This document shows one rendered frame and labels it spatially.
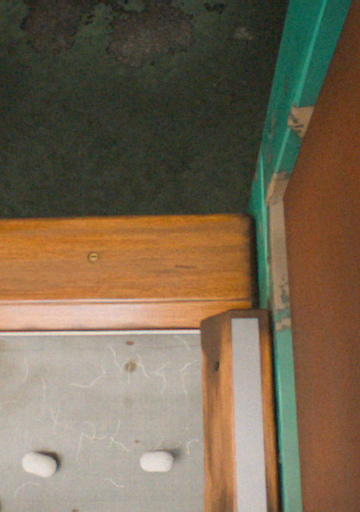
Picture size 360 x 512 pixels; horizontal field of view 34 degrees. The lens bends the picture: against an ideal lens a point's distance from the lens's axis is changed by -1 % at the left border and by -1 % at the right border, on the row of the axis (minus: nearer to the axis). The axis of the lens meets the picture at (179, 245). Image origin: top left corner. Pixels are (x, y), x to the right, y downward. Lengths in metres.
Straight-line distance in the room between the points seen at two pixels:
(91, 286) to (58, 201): 0.89
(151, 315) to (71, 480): 0.18
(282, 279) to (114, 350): 0.21
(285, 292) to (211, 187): 0.99
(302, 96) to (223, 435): 0.27
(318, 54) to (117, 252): 0.35
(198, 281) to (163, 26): 1.18
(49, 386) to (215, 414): 0.19
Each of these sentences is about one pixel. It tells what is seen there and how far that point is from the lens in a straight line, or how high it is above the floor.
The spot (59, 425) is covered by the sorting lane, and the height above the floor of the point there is 0.74.
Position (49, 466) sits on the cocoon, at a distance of 0.61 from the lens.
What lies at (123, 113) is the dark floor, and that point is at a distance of 1.56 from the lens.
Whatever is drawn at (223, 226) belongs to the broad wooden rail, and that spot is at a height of 0.76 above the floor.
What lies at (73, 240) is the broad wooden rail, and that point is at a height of 0.76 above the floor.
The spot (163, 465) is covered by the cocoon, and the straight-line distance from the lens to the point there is 0.59.
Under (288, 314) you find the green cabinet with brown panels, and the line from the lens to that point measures 0.49.
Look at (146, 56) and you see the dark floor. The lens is 1.65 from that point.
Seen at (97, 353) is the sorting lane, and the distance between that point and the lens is 0.62.
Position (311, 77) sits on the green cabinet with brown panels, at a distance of 0.35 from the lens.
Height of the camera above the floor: 1.35
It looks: 73 degrees down
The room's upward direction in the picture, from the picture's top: 7 degrees counter-clockwise
